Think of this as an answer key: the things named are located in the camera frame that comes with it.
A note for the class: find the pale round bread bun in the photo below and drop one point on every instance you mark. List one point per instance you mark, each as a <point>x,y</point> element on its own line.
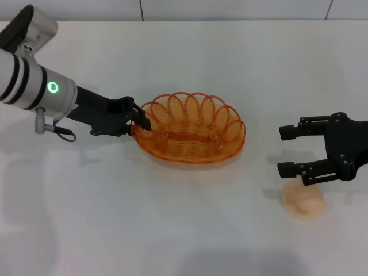
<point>304,204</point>

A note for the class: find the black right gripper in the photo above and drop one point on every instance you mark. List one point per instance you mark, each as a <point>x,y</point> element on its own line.
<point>345,146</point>

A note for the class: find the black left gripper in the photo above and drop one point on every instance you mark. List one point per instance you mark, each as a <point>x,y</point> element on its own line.
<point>97,115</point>

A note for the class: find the orange plastic woven basket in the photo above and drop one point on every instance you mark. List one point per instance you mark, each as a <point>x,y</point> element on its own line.
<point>189,146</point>

